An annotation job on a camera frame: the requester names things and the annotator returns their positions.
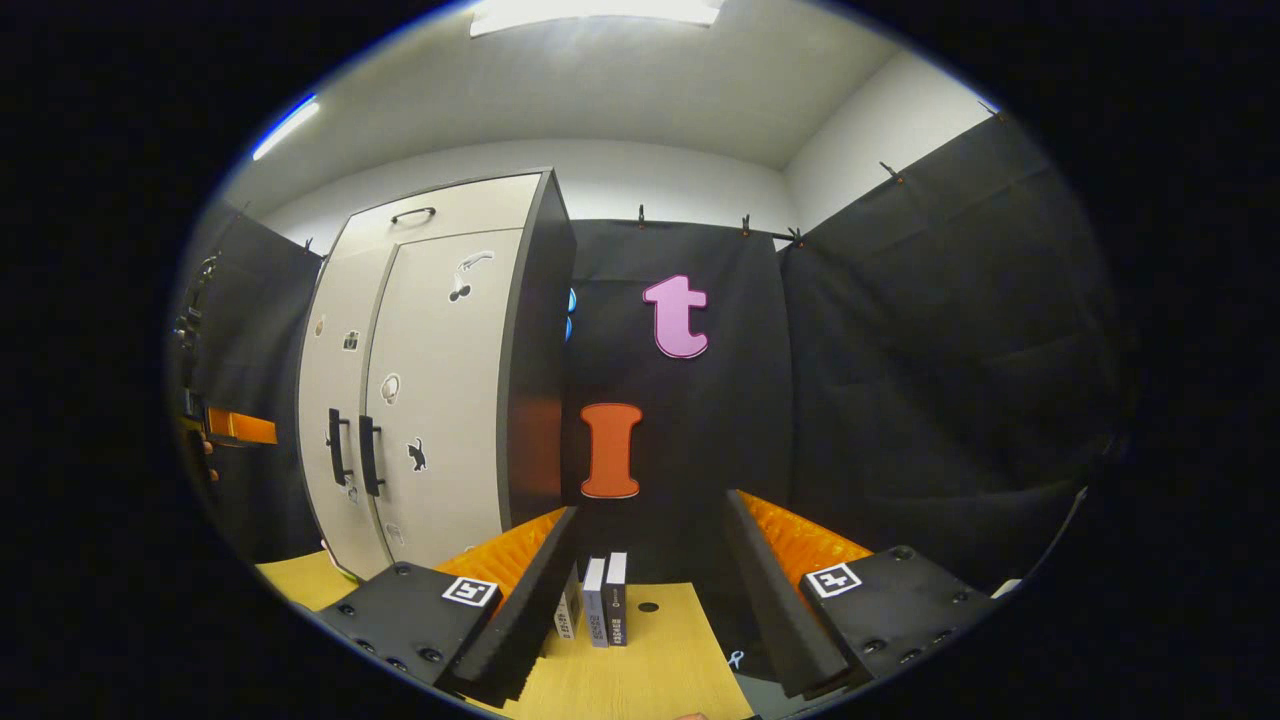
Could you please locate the white cabinet door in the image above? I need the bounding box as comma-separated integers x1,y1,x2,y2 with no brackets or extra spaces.
362,228,526,571
297,245,396,581

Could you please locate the white cabinet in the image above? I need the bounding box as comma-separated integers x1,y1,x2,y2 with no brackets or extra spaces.
296,167,579,583

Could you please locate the small white box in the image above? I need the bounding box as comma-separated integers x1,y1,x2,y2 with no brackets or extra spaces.
553,565,586,641

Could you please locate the narrow ceiling light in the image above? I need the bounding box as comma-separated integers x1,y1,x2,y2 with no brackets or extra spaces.
252,95,319,161

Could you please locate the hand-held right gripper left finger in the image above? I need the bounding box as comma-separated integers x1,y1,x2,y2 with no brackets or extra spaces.
318,505,581,709

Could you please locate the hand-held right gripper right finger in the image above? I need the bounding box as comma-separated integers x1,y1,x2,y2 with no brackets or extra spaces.
722,488,1001,699

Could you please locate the wide ceiling light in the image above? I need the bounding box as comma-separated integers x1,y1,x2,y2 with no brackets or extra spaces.
470,0,723,39

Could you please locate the small black box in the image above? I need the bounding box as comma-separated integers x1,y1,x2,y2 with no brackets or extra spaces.
604,552,629,647

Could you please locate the black backdrop cloth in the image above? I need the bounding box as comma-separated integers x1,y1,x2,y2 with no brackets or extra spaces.
170,110,1126,681

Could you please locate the dark metal stand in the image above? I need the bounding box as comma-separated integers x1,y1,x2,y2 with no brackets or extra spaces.
172,250,223,401

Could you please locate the white cabinet drawer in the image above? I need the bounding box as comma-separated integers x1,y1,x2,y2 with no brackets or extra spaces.
335,172,546,256

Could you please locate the small grey box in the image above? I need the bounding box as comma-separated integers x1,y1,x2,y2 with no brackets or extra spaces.
582,557,609,648

